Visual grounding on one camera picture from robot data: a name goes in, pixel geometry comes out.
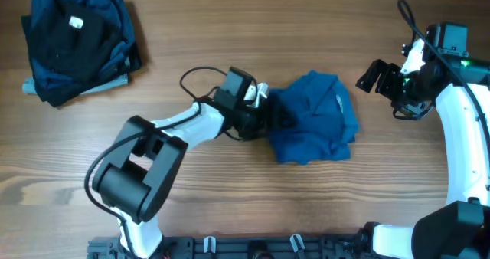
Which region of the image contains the blue t-shirt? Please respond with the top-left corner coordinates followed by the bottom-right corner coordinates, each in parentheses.
top-left (268, 70), bottom-right (360, 165)

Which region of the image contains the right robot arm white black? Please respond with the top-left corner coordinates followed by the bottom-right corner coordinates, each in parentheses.
top-left (356, 56), bottom-right (489, 258)

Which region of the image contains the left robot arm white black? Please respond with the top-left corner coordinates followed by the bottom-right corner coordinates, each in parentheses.
top-left (84, 97), bottom-right (267, 258)

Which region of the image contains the dark blue folded garment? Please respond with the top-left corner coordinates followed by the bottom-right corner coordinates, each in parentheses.
top-left (21, 0), bottom-right (141, 89)

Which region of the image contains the black folded garment on pile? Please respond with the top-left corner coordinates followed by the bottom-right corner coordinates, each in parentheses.
top-left (21, 0), bottom-right (142, 107)

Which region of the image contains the light grey folded garment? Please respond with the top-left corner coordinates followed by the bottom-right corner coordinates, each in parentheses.
top-left (22, 74), bottom-right (130, 95)

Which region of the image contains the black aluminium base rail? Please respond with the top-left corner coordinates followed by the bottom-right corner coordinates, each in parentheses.
top-left (87, 233), bottom-right (372, 259)

